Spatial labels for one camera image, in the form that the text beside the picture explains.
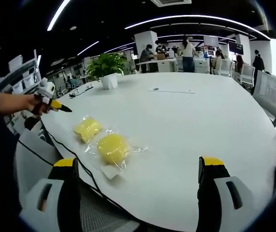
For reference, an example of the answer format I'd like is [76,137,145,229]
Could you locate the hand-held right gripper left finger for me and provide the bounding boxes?
[19,157,82,232]

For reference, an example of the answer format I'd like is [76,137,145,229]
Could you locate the person's left hand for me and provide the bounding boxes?
[19,94,44,116]

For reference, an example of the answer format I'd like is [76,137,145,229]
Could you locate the long black cable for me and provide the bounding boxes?
[16,117,134,215]

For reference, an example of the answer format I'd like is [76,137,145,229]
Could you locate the green potted plant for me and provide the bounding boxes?
[85,52,129,89]

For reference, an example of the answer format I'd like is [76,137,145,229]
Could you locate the white office chair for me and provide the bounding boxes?
[234,63,256,88]
[252,70,276,128]

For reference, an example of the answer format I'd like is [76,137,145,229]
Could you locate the metal storage shelf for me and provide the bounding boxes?
[0,49,42,97]

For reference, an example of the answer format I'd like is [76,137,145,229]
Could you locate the dark monitor screen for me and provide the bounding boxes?
[228,43,245,55]

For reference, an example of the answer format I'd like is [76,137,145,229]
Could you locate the grey mesh office chair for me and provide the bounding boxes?
[14,128,141,232]

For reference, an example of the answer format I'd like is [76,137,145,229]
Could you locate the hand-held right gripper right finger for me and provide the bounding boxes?
[195,156,258,232]

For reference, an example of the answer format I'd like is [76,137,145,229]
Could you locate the round yellow silicone block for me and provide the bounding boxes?
[84,129,149,181]

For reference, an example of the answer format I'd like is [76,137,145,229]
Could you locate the short black cable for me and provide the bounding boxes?
[69,86,94,98]

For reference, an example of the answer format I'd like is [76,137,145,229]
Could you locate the rectangular yellow silicone block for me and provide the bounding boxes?
[71,115,105,145]

